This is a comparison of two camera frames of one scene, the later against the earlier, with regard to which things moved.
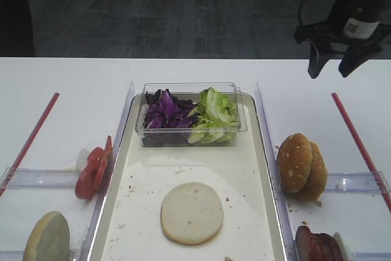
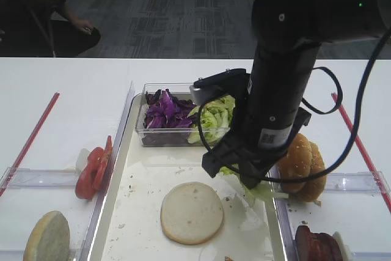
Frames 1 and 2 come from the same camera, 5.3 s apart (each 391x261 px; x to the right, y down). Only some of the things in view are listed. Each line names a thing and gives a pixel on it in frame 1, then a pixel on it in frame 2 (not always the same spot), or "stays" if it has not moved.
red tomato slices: [94, 173] stays
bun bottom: [192, 213] stays
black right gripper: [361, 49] -> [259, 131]
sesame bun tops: [302, 167] stays
